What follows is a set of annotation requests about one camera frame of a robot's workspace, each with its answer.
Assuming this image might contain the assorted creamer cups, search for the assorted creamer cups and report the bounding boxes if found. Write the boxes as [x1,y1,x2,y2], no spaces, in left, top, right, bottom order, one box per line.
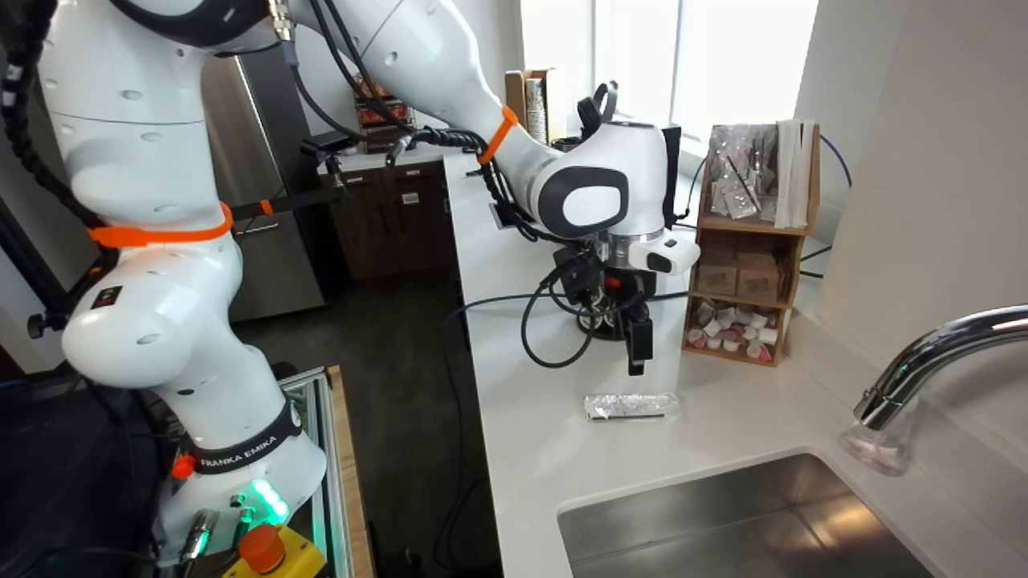
[684,300,785,367]

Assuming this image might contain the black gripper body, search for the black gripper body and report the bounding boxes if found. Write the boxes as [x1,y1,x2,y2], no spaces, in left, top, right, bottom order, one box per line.
[594,240,661,322]

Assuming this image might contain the small black countertop device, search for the small black countertop device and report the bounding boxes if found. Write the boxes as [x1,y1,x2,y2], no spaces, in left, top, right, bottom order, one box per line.
[301,128,360,163]

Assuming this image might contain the wooden cart board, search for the wooden cart board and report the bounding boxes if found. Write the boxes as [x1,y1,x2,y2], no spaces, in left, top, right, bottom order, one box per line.
[320,364,380,578]

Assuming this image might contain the stainless steel appliance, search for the stainless steel appliance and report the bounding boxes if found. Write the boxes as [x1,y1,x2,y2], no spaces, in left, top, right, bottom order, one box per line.
[199,51,331,323]

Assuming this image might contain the wooden shelf stand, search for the wooden shelf stand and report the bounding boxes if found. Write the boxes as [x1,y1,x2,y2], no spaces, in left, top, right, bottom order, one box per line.
[680,118,825,368]

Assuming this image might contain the brown cardboard box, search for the brown cardboard box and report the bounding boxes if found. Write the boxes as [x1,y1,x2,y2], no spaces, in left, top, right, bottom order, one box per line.
[736,255,789,307]
[695,255,742,301]

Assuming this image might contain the orange snack rack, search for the orange snack rack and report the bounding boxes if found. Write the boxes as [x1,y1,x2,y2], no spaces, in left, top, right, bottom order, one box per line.
[356,82,418,135]

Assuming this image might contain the paper cup dispenser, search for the paper cup dispenser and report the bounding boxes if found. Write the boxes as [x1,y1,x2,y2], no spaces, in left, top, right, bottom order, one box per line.
[500,67,560,146]

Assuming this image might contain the silver foil bags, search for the silver foil bags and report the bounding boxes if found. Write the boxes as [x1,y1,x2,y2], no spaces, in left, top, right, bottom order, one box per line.
[704,121,785,226]

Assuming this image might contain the chrome faucet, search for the chrome faucet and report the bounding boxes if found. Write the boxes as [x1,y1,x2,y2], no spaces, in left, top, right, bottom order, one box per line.
[849,301,1028,483]

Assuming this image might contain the yellow red emergency stop button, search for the yellow red emergency stop button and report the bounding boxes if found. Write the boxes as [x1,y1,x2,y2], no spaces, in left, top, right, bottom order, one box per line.
[222,523,327,578]

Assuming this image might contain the stainless steel sink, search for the stainless steel sink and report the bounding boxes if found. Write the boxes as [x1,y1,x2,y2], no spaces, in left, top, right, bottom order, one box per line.
[555,449,939,578]

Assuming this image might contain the dark wood cabinet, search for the dark wood cabinet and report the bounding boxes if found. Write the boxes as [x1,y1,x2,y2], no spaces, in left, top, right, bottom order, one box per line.
[318,158,458,288]

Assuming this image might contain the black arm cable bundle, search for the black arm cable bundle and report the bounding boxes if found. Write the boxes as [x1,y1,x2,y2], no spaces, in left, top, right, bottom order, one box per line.
[284,0,606,371]

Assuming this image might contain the white box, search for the white box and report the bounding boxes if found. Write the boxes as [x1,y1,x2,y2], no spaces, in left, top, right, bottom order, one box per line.
[772,118,824,232]

